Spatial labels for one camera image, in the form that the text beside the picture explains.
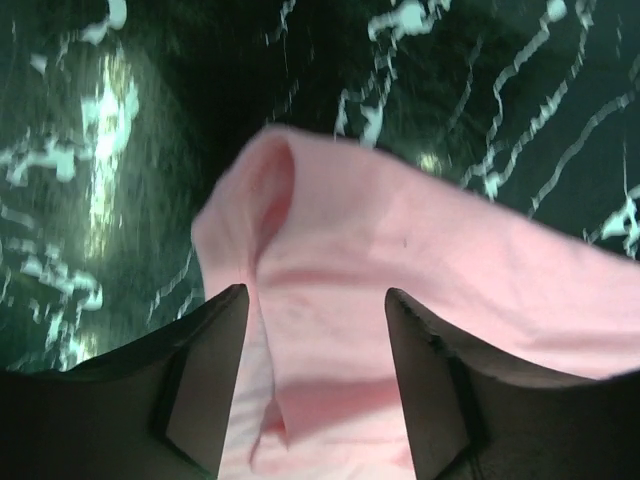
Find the pink t-shirt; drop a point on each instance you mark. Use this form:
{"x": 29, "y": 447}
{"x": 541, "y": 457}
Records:
{"x": 319, "y": 231}

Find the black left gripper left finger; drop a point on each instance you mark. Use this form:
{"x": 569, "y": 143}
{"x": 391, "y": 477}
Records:
{"x": 156, "y": 408}

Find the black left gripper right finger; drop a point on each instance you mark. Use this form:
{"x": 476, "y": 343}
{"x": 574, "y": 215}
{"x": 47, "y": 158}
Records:
{"x": 473, "y": 411}

